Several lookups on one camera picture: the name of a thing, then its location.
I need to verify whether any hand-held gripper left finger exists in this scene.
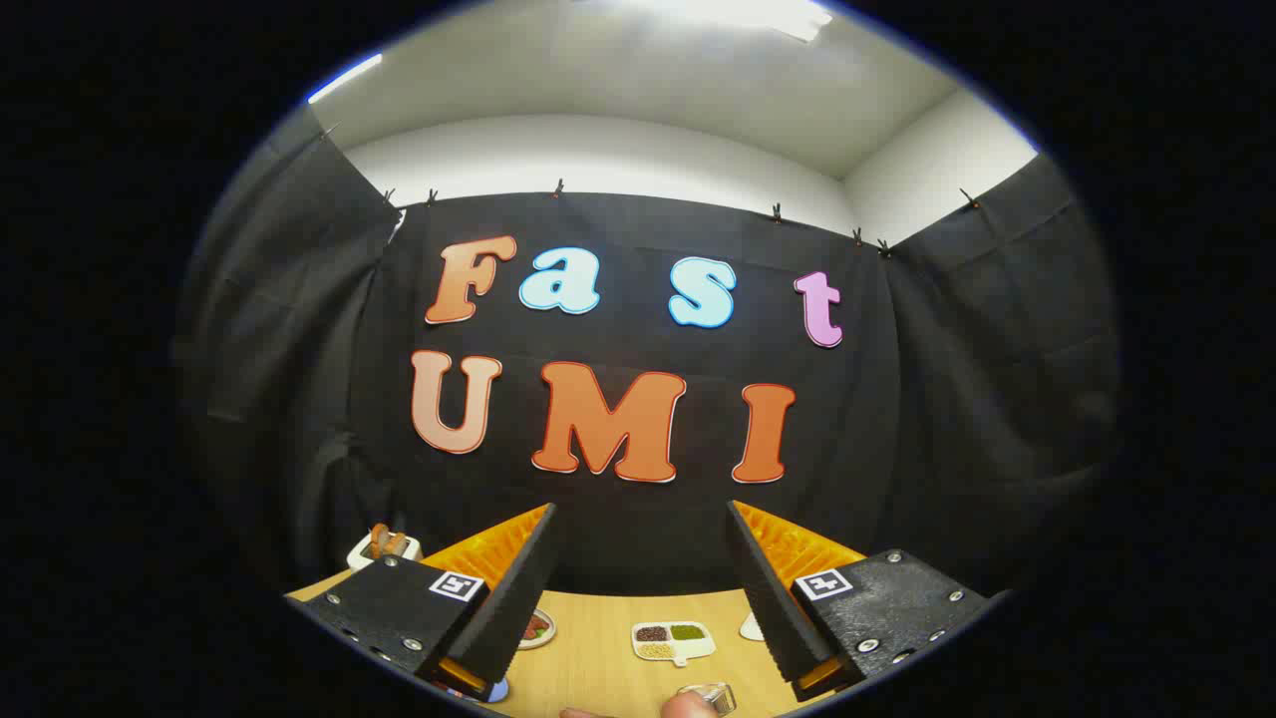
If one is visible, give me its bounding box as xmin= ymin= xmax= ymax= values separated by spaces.
xmin=299 ymin=504 xmax=557 ymax=702

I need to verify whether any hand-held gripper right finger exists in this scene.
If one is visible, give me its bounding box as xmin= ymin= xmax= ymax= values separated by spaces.
xmin=725 ymin=499 xmax=998 ymax=702

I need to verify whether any perforated metal basket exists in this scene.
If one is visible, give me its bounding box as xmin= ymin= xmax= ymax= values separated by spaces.
xmin=678 ymin=682 xmax=737 ymax=717

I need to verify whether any white toaster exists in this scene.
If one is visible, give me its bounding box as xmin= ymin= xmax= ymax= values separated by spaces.
xmin=346 ymin=534 xmax=422 ymax=571

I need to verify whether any white divided dish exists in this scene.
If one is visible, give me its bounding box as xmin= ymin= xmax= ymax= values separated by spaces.
xmin=631 ymin=620 xmax=717 ymax=667

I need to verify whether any ceiling light panel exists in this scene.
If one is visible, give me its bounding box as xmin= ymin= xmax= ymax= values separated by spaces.
xmin=573 ymin=0 xmax=833 ymax=43

